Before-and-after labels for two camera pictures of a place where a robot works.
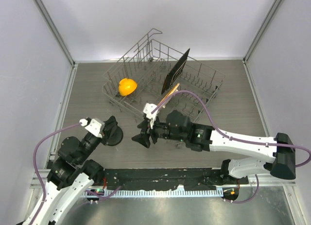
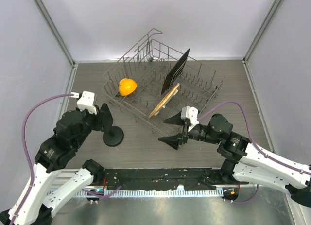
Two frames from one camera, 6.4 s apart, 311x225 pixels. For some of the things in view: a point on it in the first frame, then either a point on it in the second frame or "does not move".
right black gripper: x=144 y=138 to x=174 y=140
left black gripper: x=108 y=128 to x=98 y=117
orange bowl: x=127 y=86 does not move
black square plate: x=174 y=73 does not move
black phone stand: x=115 y=136 does not move
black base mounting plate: x=167 y=179 does not move
